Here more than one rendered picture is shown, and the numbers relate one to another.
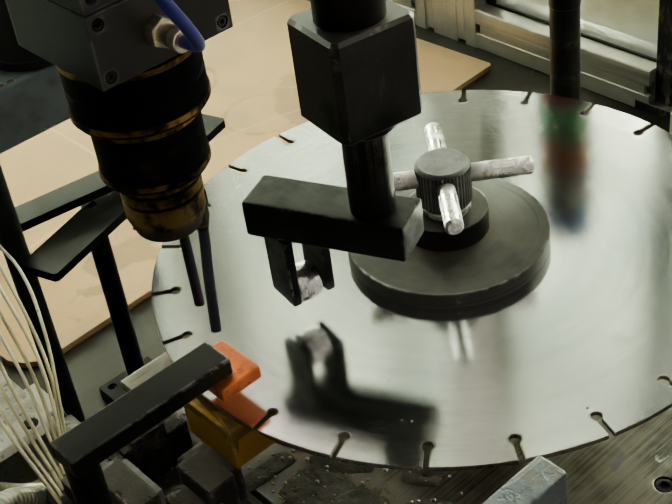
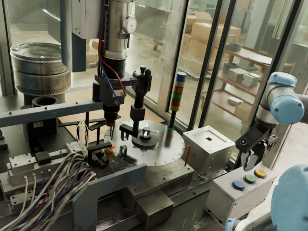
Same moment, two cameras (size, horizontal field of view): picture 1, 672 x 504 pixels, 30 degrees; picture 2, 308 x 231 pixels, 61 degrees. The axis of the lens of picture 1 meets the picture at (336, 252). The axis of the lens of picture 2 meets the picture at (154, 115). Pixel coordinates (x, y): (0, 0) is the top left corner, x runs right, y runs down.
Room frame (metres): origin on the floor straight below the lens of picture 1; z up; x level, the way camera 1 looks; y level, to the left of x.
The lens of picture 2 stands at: (-0.34, -0.04, 1.54)
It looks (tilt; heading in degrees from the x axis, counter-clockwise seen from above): 28 degrees down; 357
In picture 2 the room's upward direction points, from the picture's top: 9 degrees clockwise
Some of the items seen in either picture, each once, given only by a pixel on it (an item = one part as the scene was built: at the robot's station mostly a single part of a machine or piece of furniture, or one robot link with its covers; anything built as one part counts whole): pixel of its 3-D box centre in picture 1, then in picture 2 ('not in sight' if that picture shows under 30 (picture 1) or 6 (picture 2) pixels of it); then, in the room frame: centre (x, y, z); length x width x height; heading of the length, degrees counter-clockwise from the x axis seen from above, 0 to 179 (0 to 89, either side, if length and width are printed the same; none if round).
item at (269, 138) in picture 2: not in sight; (262, 134); (0.42, -0.45, 1.12); 0.09 x 0.08 x 0.12; 127
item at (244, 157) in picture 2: not in sight; (248, 156); (0.43, -0.44, 1.01); 0.06 x 0.03 x 0.09; 127
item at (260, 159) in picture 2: not in sight; (257, 154); (0.39, -0.44, 1.06); 0.05 x 0.02 x 0.09; 37
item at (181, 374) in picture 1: (166, 443); (101, 152); (0.43, 0.09, 0.95); 0.10 x 0.03 x 0.07; 127
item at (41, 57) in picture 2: not in sight; (43, 80); (1.05, 0.55, 0.93); 0.31 x 0.31 x 0.36
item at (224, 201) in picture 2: not in sight; (241, 191); (0.46, -0.48, 0.82); 0.28 x 0.11 x 0.15; 127
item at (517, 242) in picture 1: (446, 225); (145, 137); (0.55, -0.06, 0.96); 0.11 x 0.11 x 0.03
